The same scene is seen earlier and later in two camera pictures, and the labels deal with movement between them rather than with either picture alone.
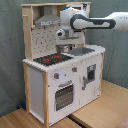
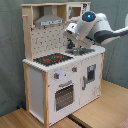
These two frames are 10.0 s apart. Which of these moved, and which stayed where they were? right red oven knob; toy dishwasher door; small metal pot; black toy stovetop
Moved: small metal pot
Stayed: black toy stovetop; toy dishwasher door; right red oven knob
